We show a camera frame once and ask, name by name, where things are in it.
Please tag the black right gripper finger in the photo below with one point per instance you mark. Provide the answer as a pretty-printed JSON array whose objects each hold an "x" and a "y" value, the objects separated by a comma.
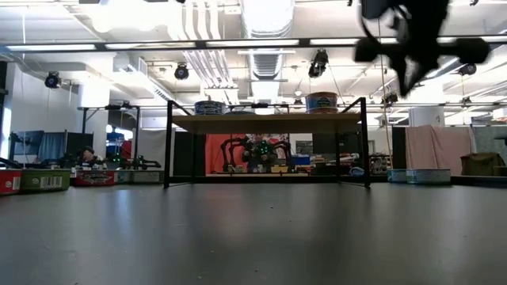
[
  {"x": 368, "y": 49},
  {"x": 473, "y": 50}
]

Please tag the pale teal tin can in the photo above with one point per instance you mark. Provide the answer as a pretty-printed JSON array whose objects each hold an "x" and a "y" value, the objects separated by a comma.
[
  {"x": 397, "y": 176},
  {"x": 428, "y": 177}
]

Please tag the silver can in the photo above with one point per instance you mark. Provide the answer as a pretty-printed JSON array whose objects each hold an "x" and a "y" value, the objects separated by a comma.
[{"x": 210, "y": 108}]

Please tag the green label tin can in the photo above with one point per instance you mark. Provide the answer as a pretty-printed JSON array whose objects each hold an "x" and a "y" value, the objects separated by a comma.
[{"x": 44, "y": 181}]

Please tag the black background robot arm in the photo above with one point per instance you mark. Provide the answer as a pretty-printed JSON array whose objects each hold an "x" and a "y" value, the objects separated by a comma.
[
  {"x": 259, "y": 156},
  {"x": 138, "y": 162}
]

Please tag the wooden shelf black metal legs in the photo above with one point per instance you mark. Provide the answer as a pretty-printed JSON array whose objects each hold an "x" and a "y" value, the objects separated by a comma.
[{"x": 269, "y": 123}]

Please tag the black ceiling spotlight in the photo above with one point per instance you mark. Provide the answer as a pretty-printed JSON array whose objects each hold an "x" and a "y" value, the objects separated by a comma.
[
  {"x": 319, "y": 63},
  {"x": 181, "y": 72},
  {"x": 467, "y": 69},
  {"x": 52, "y": 81},
  {"x": 390, "y": 98}
]

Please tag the white round column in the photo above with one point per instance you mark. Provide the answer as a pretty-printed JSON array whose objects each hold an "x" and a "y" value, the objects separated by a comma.
[{"x": 425, "y": 116}]

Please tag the pink cloth cover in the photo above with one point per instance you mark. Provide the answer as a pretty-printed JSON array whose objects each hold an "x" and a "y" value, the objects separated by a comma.
[{"x": 435, "y": 146}]

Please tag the olive brown bag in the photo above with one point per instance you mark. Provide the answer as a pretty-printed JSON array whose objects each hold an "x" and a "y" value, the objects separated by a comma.
[{"x": 481, "y": 162}]

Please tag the white blue round object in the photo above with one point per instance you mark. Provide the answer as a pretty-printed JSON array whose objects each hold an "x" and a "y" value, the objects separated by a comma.
[{"x": 356, "y": 171}]

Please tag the blue box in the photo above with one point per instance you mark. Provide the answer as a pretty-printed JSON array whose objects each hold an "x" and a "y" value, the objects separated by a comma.
[{"x": 301, "y": 160}]

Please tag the yellow box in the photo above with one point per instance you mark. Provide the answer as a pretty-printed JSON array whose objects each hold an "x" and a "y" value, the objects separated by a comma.
[{"x": 279, "y": 169}]

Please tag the black overhead beam light strips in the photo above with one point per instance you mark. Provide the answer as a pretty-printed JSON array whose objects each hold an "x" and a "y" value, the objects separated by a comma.
[{"x": 200, "y": 44}]

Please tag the orange red curtain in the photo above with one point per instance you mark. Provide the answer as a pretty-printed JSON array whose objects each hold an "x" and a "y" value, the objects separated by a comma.
[{"x": 216, "y": 148}]

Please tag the gold-lidded tin can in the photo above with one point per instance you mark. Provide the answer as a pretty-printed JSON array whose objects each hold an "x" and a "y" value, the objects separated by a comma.
[{"x": 148, "y": 177}]

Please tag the teal label tin can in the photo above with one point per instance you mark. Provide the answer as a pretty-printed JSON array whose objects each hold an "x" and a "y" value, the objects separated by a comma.
[{"x": 125, "y": 177}]

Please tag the person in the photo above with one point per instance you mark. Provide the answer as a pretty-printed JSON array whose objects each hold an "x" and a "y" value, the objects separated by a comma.
[{"x": 88, "y": 155}]

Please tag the red fish-print tin can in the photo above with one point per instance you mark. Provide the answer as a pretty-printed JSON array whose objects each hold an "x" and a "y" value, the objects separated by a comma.
[{"x": 95, "y": 178}]

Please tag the black table mat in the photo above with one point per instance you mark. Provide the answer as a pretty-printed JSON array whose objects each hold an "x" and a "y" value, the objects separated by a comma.
[{"x": 119, "y": 245}]

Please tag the blue background screen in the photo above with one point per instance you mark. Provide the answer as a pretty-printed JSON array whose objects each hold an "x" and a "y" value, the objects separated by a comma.
[{"x": 29, "y": 142}]

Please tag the red tin can white patch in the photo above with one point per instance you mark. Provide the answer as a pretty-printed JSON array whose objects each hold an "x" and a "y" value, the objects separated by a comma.
[{"x": 8, "y": 182}]

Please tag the silver ventilation duct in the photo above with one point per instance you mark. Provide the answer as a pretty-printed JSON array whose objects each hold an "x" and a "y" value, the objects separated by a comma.
[{"x": 267, "y": 20}]

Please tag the black background rig frame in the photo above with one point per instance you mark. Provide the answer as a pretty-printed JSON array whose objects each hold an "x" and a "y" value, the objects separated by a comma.
[{"x": 137, "y": 134}]

